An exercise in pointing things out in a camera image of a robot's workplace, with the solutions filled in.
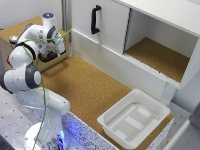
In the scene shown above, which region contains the white sliding door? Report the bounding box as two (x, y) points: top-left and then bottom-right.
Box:
(72, 0), (131, 56)

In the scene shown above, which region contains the white cabinet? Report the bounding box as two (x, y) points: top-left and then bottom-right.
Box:
(71, 0), (200, 107)

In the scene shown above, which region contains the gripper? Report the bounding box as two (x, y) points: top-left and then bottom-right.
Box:
(50, 34), (67, 56)

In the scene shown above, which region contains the black drawer handle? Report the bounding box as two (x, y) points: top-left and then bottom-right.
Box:
(38, 50), (60, 64)

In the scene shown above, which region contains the wooden drawer box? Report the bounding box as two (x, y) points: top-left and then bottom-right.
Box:
(0, 16), (71, 73)

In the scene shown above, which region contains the black door handle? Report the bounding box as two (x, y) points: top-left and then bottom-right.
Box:
(90, 4), (102, 35)

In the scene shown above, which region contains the green cable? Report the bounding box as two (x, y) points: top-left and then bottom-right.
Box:
(21, 25), (74, 150)

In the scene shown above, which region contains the white plastic box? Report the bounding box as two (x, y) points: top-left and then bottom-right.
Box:
(96, 88), (172, 150)

